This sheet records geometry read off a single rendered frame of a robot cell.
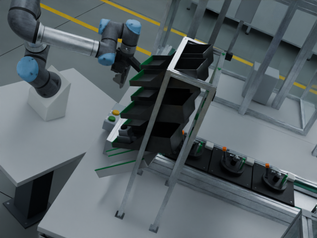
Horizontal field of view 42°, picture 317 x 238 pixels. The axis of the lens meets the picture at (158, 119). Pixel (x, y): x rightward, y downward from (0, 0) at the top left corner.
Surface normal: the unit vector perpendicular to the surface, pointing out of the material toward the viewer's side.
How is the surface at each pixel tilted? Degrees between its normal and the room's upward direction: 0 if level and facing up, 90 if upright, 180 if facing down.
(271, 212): 90
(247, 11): 90
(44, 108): 90
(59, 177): 0
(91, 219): 0
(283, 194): 0
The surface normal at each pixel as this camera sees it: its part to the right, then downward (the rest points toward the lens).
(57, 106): 0.67, 0.58
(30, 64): -0.33, -0.23
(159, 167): -0.24, 0.51
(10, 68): 0.28, -0.78
